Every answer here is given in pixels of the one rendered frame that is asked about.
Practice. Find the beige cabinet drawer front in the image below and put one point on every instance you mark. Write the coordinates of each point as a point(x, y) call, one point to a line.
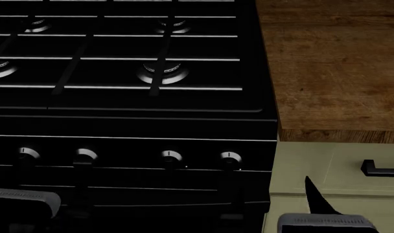
point(313, 160)

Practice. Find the black cast iron grate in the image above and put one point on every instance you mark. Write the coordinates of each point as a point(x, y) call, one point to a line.
point(119, 59)

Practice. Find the steel stove knob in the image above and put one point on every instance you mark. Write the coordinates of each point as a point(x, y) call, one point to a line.
point(231, 157)
point(29, 153)
point(171, 155)
point(87, 154)

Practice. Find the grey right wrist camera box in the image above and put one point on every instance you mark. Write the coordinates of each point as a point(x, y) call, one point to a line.
point(326, 222)

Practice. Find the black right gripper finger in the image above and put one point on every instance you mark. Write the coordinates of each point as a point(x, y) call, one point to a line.
point(317, 201)

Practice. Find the small steel gas burner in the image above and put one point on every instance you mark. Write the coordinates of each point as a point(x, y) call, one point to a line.
point(38, 27)
point(180, 28)

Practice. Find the large steel gas burner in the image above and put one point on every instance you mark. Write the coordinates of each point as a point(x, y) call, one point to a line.
point(2, 72)
point(171, 78)

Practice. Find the black gas stove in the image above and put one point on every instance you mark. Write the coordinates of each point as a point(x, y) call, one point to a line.
point(125, 126)

